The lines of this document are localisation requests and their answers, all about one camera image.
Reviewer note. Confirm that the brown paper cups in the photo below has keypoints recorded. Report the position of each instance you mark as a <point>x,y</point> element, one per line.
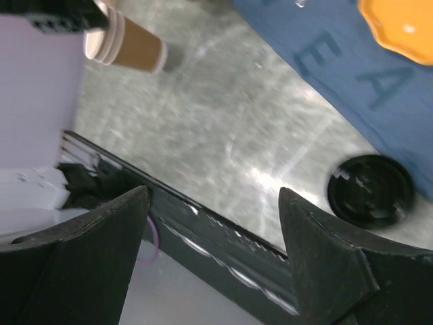
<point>125,43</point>

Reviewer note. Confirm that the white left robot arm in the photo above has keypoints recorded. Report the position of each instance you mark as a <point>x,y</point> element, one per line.
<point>41,62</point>

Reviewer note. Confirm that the blue letter-print cloth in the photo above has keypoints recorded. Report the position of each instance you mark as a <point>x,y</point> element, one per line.
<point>383,95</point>

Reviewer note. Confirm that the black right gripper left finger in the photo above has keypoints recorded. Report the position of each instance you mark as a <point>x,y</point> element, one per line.
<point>76,272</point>

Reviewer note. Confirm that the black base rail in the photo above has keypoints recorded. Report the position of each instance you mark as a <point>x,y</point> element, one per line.
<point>246,269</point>

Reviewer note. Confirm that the orange dotted plate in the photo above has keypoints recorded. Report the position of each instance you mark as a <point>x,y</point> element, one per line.
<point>401,26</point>

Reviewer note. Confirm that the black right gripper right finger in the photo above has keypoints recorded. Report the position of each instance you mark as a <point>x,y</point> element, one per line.
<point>345,275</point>

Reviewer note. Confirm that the black lid stack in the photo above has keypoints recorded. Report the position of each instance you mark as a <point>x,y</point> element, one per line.
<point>371,191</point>

